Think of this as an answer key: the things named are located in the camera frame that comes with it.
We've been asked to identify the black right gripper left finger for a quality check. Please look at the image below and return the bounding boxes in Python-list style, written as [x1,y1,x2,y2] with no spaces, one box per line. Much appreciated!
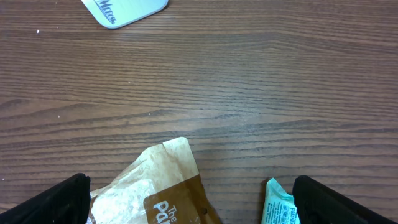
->
[1,173,91,224]

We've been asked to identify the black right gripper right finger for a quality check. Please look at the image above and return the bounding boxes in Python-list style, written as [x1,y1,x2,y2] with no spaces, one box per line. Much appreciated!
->
[292,175,397,224]

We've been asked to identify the teal wet wipes pack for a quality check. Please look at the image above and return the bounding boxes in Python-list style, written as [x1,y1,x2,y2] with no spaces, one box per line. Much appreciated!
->
[261,178,300,224]

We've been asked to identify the brown nut snack bag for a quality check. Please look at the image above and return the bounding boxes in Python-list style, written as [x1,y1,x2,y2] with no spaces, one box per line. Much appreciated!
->
[87,137,221,224]

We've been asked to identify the white barcode scanner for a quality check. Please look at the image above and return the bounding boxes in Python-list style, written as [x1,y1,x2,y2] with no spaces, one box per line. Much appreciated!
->
[81,0,169,29]

